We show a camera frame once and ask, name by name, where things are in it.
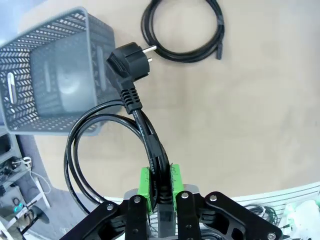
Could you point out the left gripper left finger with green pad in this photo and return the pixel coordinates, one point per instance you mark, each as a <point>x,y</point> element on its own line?
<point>145,180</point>

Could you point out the black round stand base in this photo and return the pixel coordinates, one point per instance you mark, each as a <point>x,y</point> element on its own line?
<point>38,215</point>

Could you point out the gray plastic lattice basket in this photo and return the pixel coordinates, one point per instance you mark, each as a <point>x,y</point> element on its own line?
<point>62,75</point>

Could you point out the gray equipment rack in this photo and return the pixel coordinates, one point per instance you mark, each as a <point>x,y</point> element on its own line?
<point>7,150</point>

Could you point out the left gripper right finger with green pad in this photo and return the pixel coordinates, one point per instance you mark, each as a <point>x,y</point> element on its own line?
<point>177,180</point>

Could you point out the white device with green light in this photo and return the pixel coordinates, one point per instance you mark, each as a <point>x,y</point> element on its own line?
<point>298,212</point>

